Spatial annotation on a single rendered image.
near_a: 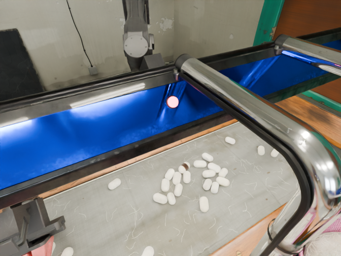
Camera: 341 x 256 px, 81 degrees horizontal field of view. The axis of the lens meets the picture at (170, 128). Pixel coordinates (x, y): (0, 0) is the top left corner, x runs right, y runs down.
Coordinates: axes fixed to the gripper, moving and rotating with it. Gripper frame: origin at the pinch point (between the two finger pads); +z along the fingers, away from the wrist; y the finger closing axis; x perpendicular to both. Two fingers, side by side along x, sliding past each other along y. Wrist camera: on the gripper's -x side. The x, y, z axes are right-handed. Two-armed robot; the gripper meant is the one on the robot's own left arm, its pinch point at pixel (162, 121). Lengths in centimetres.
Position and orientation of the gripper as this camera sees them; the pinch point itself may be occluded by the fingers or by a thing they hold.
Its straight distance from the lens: 54.5
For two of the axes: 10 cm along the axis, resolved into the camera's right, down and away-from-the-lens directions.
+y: 8.8, -3.1, 3.7
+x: -3.1, 2.2, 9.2
